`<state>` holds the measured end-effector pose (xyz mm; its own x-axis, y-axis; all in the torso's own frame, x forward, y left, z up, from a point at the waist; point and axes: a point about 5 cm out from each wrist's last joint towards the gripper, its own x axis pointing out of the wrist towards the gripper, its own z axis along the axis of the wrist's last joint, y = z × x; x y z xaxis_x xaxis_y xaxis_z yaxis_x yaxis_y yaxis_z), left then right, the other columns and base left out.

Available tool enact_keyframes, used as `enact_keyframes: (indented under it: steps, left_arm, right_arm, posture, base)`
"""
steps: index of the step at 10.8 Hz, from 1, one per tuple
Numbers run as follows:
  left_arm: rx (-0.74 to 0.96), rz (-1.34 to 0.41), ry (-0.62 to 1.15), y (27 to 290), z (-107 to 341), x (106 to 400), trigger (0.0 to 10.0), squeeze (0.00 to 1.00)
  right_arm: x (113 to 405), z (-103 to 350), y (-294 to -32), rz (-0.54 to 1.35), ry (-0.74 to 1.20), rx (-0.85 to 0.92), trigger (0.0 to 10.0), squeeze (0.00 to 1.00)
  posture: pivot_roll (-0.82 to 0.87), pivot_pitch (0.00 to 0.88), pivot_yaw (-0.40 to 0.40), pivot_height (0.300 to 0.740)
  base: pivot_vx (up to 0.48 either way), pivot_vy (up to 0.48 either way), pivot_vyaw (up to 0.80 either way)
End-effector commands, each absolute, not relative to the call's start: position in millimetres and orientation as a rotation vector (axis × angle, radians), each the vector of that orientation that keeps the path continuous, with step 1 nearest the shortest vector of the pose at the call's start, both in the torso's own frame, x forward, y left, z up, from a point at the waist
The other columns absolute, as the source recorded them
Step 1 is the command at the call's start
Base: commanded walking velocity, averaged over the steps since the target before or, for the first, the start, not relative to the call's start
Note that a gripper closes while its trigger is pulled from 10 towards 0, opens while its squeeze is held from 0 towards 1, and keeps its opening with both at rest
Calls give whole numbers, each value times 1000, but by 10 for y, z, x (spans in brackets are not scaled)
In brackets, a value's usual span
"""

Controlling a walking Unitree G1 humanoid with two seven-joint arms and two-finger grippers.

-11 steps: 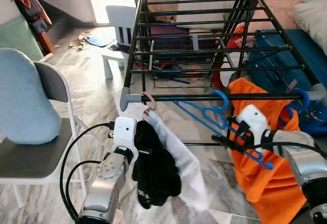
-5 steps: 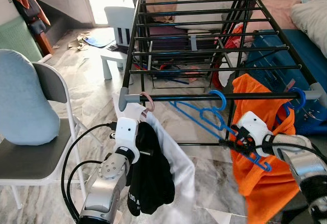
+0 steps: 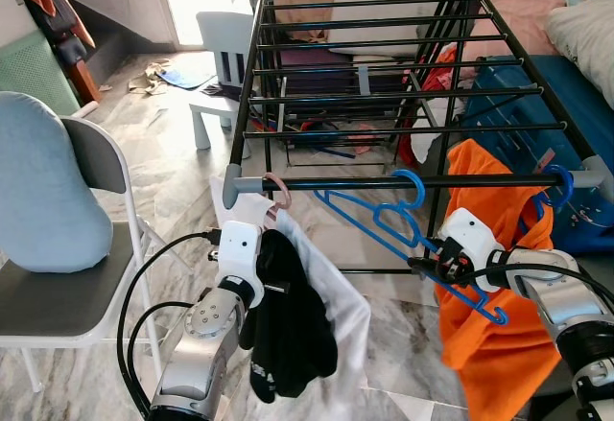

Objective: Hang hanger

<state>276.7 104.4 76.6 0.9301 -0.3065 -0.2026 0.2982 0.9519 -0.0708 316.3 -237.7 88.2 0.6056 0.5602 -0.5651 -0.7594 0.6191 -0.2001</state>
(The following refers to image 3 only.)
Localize blue plastic hanger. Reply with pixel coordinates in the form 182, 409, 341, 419
314, 169, 509, 326
537, 164, 577, 240

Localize black garment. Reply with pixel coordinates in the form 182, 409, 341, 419
240, 229, 339, 405

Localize pink hanger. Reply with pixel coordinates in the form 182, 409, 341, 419
261, 172, 294, 225

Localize white shirt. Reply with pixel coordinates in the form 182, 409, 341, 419
209, 174, 372, 421

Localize orange shirt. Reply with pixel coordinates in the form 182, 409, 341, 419
435, 139, 559, 421

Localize black metal drying rack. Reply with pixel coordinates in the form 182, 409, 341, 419
223, 0, 614, 278

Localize red cloth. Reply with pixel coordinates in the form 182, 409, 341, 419
413, 45, 461, 168

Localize blue suitcase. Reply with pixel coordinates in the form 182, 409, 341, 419
460, 54, 614, 254

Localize purple box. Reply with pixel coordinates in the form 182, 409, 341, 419
278, 47, 423, 96

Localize beige pillow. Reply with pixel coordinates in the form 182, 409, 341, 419
545, 0, 614, 105

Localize pink pillow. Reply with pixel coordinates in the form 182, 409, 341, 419
484, 0, 601, 58

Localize white plastic kids chair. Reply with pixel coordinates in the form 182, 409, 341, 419
189, 11, 258, 151

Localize blue paper sheet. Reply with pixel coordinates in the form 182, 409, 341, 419
156, 64, 217, 91

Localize grey folding chair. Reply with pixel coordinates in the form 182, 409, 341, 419
0, 114, 164, 393

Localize green plastic basket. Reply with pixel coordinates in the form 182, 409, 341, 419
0, 28, 83, 117

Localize orange and black bag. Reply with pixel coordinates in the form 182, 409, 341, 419
12, 0, 102, 105

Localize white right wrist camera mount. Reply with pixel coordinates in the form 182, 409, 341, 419
437, 208, 500, 288

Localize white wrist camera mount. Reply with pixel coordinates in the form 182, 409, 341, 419
437, 208, 500, 288
216, 220, 265, 288

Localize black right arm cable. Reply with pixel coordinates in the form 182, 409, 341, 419
480, 260, 614, 312

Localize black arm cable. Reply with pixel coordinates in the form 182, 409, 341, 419
480, 260, 614, 312
117, 231, 224, 420

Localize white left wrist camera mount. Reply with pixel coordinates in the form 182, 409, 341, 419
216, 220, 265, 288

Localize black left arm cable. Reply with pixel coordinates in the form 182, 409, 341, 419
117, 231, 224, 420

